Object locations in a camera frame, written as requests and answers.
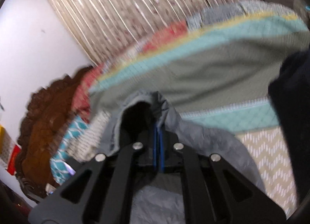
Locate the grey puffer jacket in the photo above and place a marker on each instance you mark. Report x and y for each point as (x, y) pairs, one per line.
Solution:
(160, 201)

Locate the multicolour patterned bed quilt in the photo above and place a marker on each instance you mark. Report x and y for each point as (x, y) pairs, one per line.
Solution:
(214, 69)

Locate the red floral pillow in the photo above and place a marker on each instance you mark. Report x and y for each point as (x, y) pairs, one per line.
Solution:
(80, 102)

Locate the carved brown wooden headboard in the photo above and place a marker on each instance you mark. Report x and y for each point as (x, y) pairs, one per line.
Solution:
(48, 112)

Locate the teal white patterned pillow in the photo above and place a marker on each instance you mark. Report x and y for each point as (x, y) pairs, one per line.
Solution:
(62, 146)

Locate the floral beige curtain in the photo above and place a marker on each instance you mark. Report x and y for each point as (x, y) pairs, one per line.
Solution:
(135, 8)

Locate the dark navy garment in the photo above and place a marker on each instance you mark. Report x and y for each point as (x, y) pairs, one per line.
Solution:
(289, 94)

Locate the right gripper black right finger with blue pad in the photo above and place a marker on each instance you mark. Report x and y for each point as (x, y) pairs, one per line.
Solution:
(213, 190)

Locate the wall calendar with red edge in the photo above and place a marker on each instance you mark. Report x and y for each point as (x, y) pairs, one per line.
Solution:
(8, 151)

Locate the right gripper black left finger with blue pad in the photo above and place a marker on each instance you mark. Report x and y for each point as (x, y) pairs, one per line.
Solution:
(102, 190)

